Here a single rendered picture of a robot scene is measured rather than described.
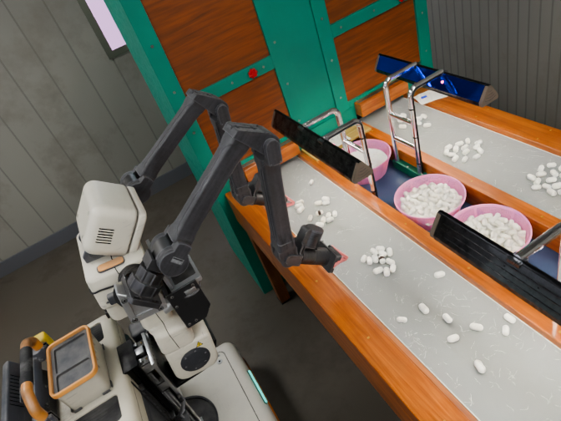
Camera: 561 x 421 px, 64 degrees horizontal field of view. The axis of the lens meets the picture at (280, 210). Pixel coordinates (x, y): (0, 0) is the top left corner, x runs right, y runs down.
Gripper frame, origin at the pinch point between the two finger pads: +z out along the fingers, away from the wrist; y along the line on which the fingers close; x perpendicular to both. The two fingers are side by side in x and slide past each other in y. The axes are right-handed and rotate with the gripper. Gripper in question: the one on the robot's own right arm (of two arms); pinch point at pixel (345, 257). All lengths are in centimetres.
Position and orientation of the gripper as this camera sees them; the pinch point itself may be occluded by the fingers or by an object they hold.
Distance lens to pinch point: 153.4
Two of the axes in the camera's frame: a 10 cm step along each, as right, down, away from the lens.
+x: -3.3, 8.9, 3.2
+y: -4.5, -4.5, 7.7
